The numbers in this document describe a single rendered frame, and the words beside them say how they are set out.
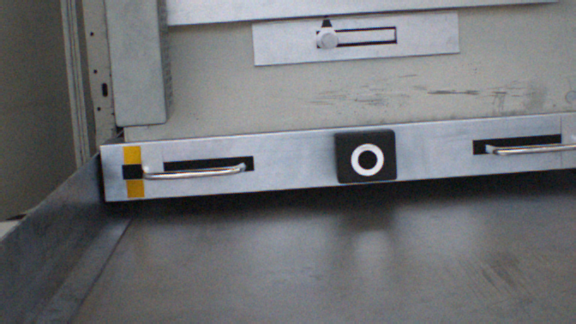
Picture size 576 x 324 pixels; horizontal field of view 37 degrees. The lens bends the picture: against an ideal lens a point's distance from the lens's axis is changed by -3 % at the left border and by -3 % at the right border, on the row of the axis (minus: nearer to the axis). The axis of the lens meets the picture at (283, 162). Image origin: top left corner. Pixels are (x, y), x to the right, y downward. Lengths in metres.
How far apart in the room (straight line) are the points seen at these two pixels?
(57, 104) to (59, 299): 0.53
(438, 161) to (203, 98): 0.25
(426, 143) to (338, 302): 0.33
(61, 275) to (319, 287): 0.21
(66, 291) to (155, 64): 0.23
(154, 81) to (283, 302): 0.27
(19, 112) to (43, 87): 0.06
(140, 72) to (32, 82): 0.34
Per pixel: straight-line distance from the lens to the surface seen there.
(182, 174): 0.87
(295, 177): 0.91
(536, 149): 0.90
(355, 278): 0.67
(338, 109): 0.91
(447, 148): 0.92
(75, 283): 0.71
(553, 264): 0.69
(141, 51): 0.80
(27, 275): 0.65
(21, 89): 1.11
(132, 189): 0.92
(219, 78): 0.91
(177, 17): 0.87
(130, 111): 0.81
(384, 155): 0.89
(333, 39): 0.85
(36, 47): 1.14
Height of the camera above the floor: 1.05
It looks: 10 degrees down
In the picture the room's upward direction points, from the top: 4 degrees counter-clockwise
